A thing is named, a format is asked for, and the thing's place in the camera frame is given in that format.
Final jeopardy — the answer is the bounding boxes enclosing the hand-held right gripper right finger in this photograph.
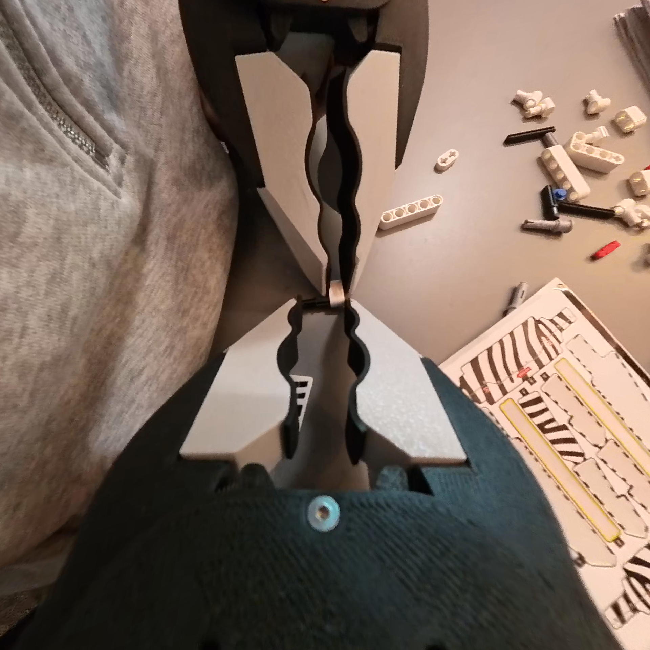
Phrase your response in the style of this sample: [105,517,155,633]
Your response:
[345,300,468,475]

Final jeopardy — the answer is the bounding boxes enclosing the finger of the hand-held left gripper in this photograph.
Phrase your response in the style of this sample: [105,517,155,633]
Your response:
[235,50,334,295]
[326,48,403,302]

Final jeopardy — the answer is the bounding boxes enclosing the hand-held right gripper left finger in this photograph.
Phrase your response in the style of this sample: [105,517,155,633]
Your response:
[180,299,304,475]

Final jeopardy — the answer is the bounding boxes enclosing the black axle with tan bush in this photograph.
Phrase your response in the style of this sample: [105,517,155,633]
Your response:
[299,278,348,309]

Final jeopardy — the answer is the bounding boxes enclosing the white five-hole lego beam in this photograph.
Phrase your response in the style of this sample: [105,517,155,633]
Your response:
[379,195,444,231]

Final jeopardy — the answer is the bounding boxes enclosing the scattered loose lego pieces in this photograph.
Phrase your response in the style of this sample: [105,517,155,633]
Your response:
[504,88,650,261]

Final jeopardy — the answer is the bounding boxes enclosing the lego instruction booklet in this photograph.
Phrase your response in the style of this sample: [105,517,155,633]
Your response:
[612,2,650,74]

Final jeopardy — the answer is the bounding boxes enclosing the small striped sticker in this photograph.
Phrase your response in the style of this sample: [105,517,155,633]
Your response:
[288,375,315,433]

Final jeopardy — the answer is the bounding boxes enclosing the zebra striped sticker sheet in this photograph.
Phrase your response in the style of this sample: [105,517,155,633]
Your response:
[438,278,650,646]

